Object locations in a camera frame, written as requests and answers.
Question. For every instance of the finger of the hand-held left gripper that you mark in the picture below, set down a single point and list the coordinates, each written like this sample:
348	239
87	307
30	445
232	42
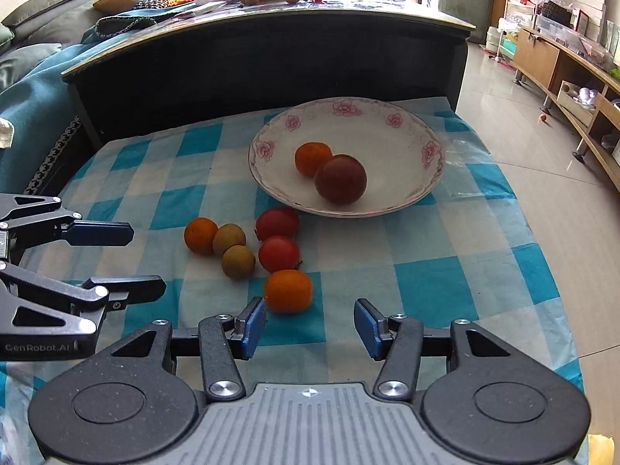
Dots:
135	286
99	234

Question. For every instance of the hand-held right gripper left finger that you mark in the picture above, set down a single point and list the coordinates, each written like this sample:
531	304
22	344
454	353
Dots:
253	324

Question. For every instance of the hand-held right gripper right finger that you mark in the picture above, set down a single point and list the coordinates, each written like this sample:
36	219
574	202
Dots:
365	323

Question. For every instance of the orange tangerine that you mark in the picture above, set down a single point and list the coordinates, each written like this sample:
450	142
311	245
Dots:
288	291
200	236
308	157

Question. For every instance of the white floral plate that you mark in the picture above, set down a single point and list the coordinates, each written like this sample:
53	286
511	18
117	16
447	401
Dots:
382	155

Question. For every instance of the blue checkered cloth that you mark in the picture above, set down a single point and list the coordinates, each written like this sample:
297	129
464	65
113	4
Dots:
436	276

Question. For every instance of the black white patterned trim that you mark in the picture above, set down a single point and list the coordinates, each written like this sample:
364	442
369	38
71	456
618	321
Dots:
53	155

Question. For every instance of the dark red plum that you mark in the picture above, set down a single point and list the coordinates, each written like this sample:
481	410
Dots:
340	179

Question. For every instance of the teal blanket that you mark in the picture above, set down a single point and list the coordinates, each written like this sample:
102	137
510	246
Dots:
34	101

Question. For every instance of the knitted dark bag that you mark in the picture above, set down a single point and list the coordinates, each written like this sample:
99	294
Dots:
123	25

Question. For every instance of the dark coffee table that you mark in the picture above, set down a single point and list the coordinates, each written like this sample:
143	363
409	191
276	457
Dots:
242	68

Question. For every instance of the person's yellow garment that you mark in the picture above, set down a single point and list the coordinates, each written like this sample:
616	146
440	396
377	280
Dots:
598	453

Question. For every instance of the wooden tv cabinet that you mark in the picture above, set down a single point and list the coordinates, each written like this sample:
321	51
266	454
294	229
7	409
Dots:
537	58

